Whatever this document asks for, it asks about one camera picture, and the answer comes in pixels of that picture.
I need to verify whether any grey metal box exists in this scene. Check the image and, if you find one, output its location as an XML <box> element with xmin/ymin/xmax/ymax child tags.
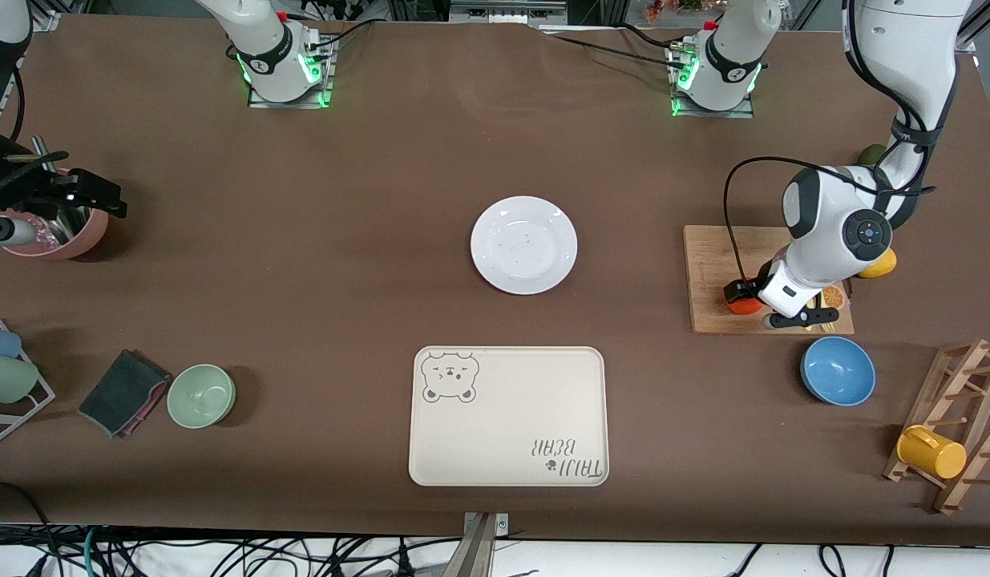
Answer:
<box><xmin>449</xmin><ymin>0</ymin><xmax>568</xmax><ymax>26</ymax></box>

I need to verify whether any metal scoop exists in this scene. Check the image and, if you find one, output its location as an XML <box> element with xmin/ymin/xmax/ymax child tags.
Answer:
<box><xmin>31</xmin><ymin>136</ymin><xmax>92</xmax><ymax>245</ymax></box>

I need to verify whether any black right base cable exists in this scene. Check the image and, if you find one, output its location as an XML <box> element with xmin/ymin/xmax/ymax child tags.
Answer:
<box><xmin>298</xmin><ymin>18</ymin><xmax>377</xmax><ymax>50</ymax></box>

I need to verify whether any metal table bracket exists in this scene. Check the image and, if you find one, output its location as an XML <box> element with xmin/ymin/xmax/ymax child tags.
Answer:
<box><xmin>460</xmin><ymin>511</ymin><xmax>511</xmax><ymax>577</ymax></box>

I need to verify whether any pink bowl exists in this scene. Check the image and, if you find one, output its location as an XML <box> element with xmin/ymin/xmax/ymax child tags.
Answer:
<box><xmin>0</xmin><ymin>164</ymin><xmax>110</xmax><ymax>260</ymax></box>

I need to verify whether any wooden cup rack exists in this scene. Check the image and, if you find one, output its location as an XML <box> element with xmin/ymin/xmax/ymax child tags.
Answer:
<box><xmin>883</xmin><ymin>338</ymin><xmax>990</xmax><ymax>515</ymax></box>

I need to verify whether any pink folded cloth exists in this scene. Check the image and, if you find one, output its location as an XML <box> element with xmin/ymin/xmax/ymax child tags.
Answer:
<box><xmin>118</xmin><ymin>375</ymin><xmax>173</xmax><ymax>438</ymax></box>

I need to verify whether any dark grey folded cloth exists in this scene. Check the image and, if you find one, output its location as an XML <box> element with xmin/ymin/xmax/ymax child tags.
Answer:
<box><xmin>78</xmin><ymin>349</ymin><xmax>172</xmax><ymax>438</ymax></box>

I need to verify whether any bamboo cutting board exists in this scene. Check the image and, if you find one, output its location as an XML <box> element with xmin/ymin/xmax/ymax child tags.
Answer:
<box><xmin>683</xmin><ymin>225</ymin><xmax>855</xmax><ymax>336</ymax></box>

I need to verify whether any yellow lemon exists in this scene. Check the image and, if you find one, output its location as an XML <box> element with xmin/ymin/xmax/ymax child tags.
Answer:
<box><xmin>858</xmin><ymin>247</ymin><xmax>898</xmax><ymax>280</ymax></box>

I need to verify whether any black base cable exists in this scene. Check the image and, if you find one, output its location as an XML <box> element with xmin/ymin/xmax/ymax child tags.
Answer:
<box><xmin>540</xmin><ymin>30</ymin><xmax>681</xmax><ymax>75</ymax></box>
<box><xmin>298</xmin><ymin>18</ymin><xmax>377</xmax><ymax>50</ymax></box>

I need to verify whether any colourful toy pile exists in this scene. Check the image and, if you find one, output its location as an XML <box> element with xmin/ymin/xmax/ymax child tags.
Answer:
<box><xmin>643</xmin><ymin>0</ymin><xmax>708</xmax><ymax>21</ymax></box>

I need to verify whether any black left base cable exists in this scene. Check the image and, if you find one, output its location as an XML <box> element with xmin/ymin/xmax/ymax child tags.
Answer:
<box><xmin>540</xmin><ymin>30</ymin><xmax>681</xmax><ymax>75</ymax></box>

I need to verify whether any white wire rack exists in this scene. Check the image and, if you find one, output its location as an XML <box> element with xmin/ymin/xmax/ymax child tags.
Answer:
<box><xmin>0</xmin><ymin>317</ymin><xmax>56</xmax><ymax>446</ymax></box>

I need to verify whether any pale green bowl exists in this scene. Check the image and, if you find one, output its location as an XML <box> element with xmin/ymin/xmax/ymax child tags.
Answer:
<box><xmin>167</xmin><ymin>364</ymin><xmax>237</xmax><ymax>430</ymax></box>

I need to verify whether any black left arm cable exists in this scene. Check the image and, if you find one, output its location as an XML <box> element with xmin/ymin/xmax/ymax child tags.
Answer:
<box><xmin>723</xmin><ymin>0</ymin><xmax>960</xmax><ymax>281</ymax></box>

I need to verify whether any pale green cup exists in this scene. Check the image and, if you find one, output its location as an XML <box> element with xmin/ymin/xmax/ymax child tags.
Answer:
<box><xmin>0</xmin><ymin>353</ymin><xmax>40</xmax><ymax>404</ymax></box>

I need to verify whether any cream bear print tray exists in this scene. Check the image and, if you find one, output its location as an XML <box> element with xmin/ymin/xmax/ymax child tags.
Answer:
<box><xmin>408</xmin><ymin>345</ymin><xmax>610</xmax><ymax>488</ymax></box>

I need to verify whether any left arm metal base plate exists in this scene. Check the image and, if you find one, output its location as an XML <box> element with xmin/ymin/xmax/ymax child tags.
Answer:
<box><xmin>669</xmin><ymin>44</ymin><xmax>757</xmax><ymax>119</ymax></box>

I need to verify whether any yellow mug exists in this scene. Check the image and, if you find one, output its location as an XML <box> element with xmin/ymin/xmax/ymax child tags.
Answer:
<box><xmin>896</xmin><ymin>425</ymin><xmax>968</xmax><ymax>480</ymax></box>

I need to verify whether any white round plate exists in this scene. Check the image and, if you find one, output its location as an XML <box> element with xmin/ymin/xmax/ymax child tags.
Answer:
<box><xmin>471</xmin><ymin>196</ymin><xmax>579</xmax><ymax>296</ymax></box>

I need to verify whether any blue bowl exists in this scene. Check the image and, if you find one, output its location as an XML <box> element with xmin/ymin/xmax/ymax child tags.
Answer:
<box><xmin>800</xmin><ymin>336</ymin><xmax>877</xmax><ymax>407</ymax></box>

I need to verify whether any orange fruit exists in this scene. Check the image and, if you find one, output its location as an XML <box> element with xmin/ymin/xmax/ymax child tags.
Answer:
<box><xmin>724</xmin><ymin>282</ymin><xmax>766</xmax><ymax>316</ymax></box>

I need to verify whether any black floor cable tangle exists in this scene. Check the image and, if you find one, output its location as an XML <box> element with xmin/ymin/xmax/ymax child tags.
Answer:
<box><xmin>0</xmin><ymin>479</ymin><xmax>463</xmax><ymax>577</ymax></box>

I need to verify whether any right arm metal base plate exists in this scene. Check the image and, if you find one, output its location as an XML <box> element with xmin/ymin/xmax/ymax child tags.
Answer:
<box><xmin>247</xmin><ymin>36</ymin><xmax>336</xmax><ymax>110</ymax></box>

